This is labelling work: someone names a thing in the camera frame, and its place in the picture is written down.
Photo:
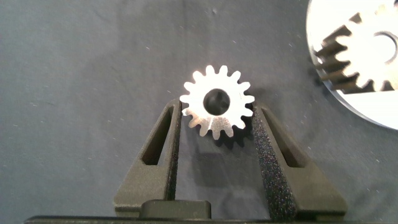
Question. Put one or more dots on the round white plate with pins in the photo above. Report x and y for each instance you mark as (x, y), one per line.
(370, 105)

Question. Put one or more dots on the dark mat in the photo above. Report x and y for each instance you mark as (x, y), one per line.
(77, 93)

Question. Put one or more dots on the small steel gear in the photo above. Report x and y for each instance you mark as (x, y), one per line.
(196, 93)
(360, 53)

